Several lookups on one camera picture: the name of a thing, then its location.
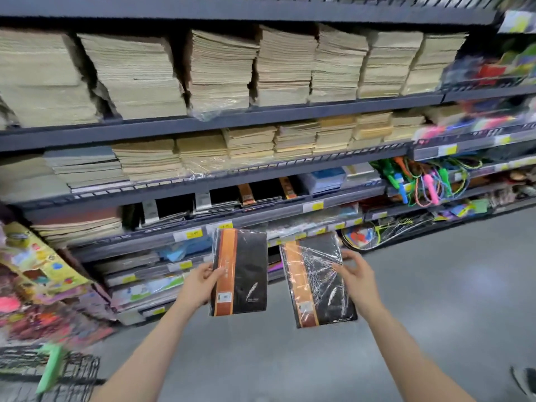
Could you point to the pile of flat colourful paper packs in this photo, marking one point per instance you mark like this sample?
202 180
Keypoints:
146 280

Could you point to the person's left hand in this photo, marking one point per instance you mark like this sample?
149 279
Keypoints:
197 288

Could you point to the bundle of badminton rackets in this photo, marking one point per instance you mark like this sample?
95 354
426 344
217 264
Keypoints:
377 235

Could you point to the dark grey shelving unit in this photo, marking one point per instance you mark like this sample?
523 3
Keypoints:
234 117

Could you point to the pile of colourful toy packs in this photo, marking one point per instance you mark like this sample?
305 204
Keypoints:
46 284

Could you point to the row of tall beige paper stacks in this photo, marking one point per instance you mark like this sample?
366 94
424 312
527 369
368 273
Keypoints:
217 71

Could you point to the heap of colourful stationery items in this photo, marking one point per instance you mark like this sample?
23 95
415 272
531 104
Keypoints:
490 71

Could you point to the person's right thumb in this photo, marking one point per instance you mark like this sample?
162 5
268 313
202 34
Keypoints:
341 271

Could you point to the stack of blue-white packets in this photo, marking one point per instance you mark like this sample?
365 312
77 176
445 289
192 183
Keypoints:
322 180

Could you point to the person's right hand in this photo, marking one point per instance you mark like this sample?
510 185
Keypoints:
362 284

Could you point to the set of yellow price labels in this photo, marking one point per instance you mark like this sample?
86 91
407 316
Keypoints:
188 235

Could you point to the person's left thumb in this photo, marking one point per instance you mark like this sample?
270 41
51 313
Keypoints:
215 272

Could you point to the person's left forearm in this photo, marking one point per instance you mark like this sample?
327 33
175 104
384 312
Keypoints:
146 355

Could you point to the row of short beige paper stacks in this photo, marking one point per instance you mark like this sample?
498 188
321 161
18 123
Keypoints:
293 140

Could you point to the black notebook with orange stripe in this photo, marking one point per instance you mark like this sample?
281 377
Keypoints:
245 272

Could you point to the row of black shelf notebooks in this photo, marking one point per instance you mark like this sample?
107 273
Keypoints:
217 200

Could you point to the person's right forearm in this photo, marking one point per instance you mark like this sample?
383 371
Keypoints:
402 360

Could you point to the stack of brown-covered books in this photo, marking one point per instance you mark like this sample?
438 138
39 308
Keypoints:
77 226

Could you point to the stack of grey exercise books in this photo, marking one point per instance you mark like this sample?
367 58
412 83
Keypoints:
86 167

